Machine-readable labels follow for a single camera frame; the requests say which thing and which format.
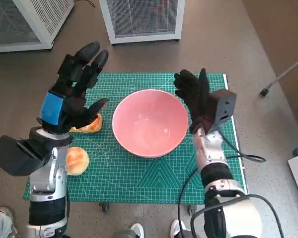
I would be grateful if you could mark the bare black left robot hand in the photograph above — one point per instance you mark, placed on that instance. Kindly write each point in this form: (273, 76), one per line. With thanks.
(64, 99)

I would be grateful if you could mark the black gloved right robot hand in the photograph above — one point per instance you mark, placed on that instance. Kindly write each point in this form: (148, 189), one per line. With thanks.
(198, 99)

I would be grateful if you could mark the orange sliced toy bread loaf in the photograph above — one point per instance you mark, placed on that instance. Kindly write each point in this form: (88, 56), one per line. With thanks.
(93, 125)

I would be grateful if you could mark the pink bowl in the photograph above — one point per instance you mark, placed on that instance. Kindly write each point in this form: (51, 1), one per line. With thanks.
(149, 124)

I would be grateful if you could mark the round toy bread bun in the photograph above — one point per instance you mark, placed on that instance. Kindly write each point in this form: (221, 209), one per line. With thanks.
(77, 161)

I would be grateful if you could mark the white cabinet with perforated side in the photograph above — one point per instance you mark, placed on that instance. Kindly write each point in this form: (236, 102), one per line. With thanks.
(27, 22)

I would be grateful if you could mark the grey chair leg with caster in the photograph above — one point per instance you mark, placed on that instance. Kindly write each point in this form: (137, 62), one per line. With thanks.
(283, 74)

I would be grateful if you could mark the green cutting mat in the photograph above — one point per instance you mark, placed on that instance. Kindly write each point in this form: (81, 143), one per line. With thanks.
(139, 178)

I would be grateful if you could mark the white mesh front cabinet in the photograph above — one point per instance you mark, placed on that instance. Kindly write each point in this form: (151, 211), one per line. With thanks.
(141, 17)

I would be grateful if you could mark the black table caster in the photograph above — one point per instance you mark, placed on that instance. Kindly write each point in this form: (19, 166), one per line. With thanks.
(192, 210)
(104, 207)

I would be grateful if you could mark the white shoe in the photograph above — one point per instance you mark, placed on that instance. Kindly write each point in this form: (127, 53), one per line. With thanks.
(137, 229)
(175, 229)

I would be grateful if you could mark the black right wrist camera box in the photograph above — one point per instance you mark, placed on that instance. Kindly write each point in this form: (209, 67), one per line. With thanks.
(223, 106)

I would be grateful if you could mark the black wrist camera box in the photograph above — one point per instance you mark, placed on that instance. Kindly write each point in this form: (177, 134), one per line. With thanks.
(17, 153)
(223, 106)

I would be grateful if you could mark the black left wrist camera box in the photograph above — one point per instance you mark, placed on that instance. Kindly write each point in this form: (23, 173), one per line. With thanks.
(17, 153)

